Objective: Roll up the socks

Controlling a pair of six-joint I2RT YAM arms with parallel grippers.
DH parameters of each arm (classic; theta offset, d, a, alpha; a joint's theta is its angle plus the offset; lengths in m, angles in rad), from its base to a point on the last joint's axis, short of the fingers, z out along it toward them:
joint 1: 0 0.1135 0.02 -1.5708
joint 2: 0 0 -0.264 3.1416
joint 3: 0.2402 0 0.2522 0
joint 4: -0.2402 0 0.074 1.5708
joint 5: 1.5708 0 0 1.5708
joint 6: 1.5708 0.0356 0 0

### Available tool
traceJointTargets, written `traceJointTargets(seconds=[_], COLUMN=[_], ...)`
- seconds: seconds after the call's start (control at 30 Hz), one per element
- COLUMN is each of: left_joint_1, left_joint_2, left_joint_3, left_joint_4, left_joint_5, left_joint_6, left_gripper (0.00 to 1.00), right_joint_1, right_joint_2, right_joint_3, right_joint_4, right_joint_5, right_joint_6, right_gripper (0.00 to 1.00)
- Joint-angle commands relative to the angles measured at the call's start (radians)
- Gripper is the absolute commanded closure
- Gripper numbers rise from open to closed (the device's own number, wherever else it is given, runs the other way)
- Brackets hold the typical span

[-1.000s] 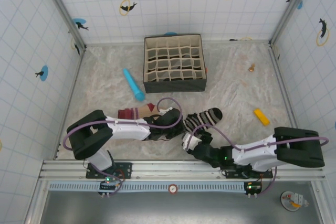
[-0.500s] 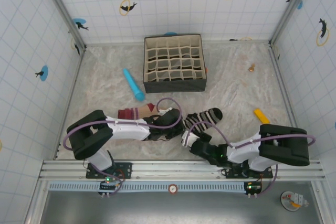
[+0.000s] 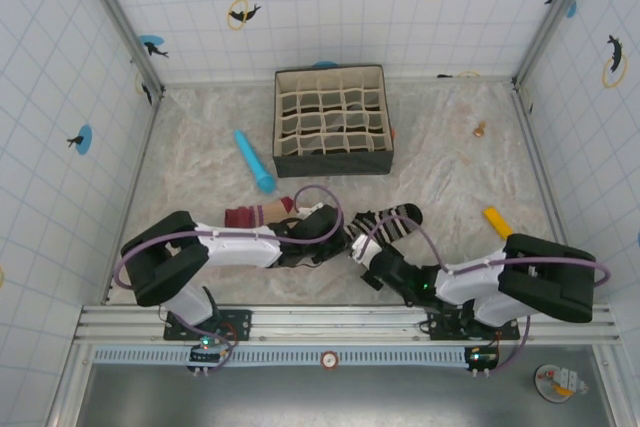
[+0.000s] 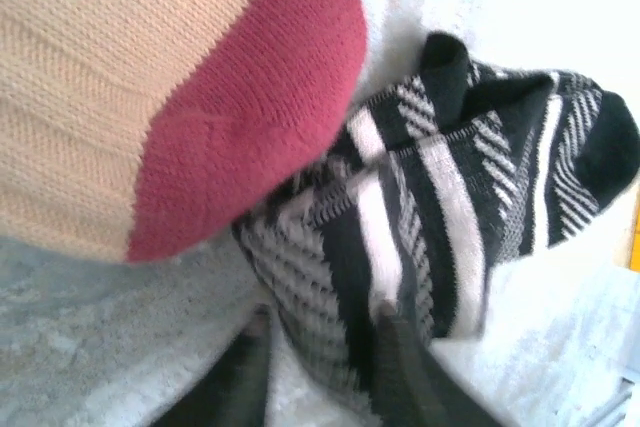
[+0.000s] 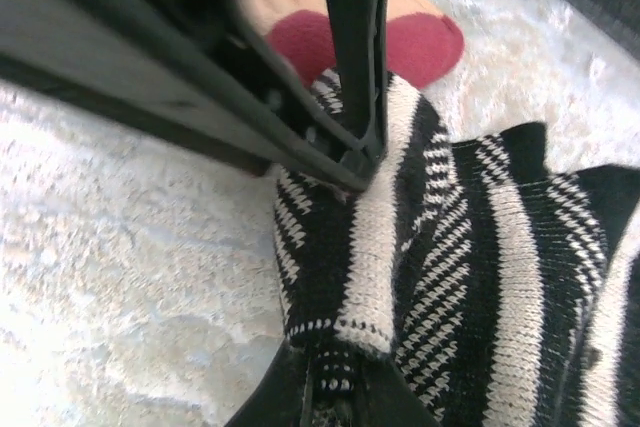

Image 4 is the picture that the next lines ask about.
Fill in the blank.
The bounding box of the beige and red sock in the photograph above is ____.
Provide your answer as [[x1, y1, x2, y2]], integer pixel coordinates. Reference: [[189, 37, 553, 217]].
[[0, 0, 372, 264]]

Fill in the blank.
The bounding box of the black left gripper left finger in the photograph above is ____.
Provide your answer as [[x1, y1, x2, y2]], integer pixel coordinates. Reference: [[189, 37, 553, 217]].
[[152, 304, 274, 427]]

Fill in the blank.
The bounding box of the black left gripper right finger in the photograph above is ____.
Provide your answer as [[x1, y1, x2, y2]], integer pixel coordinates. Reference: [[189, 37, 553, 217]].
[[372, 299, 509, 427]]

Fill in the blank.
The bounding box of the aluminium frame side rail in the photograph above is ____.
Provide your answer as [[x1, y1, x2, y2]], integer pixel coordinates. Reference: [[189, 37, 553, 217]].
[[584, 371, 640, 427]]

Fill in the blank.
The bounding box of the black white striped sock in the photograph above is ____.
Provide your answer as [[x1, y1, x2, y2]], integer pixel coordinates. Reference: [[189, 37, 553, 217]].
[[230, 30, 640, 401]]

